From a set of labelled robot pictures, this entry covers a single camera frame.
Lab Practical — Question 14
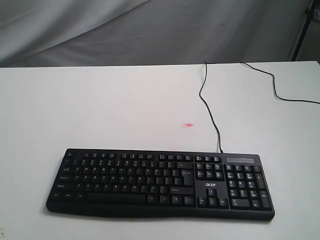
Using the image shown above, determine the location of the black acer keyboard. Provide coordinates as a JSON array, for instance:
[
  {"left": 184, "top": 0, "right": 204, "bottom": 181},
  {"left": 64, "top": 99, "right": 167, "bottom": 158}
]
[{"left": 46, "top": 148, "right": 275, "bottom": 221}]

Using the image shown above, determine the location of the black keyboard cable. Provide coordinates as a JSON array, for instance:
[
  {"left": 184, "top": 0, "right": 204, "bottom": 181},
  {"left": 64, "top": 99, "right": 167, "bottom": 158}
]
[{"left": 198, "top": 61, "right": 320, "bottom": 154}]

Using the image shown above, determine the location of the black tripod stand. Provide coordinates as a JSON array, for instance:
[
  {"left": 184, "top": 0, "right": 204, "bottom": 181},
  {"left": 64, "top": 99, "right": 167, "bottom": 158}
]
[{"left": 291, "top": 0, "right": 317, "bottom": 62}]

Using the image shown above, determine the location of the grey backdrop cloth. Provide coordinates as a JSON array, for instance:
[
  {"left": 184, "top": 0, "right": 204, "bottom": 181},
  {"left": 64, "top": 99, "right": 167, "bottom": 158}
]
[{"left": 0, "top": 0, "right": 312, "bottom": 67}]

